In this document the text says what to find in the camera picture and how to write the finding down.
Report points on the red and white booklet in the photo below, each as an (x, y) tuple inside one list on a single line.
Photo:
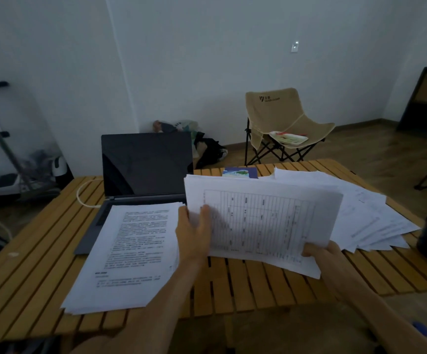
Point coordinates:
[(289, 138)]

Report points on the white wall hook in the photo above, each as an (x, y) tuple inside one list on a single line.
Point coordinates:
[(295, 46)]

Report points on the sorted text document stack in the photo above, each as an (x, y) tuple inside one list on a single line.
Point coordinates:
[(124, 254)]

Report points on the wooden slatted table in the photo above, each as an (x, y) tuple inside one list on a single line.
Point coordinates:
[(32, 261)]

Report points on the blue booklet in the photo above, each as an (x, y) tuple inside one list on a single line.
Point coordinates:
[(239, 172)]

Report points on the white and black appliance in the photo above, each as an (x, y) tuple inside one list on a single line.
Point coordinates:
[(60, 167)]

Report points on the grey backpack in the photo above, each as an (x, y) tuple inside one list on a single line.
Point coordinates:
[(14, 346)]

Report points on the pile of white papers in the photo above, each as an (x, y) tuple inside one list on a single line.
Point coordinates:
[(364, 217)]

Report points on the person's right forearm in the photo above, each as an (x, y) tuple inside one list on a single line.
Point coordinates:
[(390, 324)]

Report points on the black shelf unit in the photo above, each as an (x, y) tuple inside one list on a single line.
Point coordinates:
[(412, 117)]

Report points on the person's left forearm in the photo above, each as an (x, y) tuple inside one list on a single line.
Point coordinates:
[(154, 313)]

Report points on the thin stack of sorted sheets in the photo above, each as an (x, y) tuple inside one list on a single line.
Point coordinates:
[(265, 217)]

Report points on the grey laptop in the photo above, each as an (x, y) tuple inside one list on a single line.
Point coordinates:
[(143, 162)]

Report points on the person's left hand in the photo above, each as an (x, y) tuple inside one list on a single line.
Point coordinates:
[(195, 239)]

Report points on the person's right hand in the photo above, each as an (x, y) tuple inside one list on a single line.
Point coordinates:
[(335, 269)]

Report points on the small white tape scrap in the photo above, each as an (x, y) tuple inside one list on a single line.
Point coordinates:
[(13, 254)]

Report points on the dark bottle with blue cap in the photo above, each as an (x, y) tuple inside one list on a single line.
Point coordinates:
[(422, 329)]

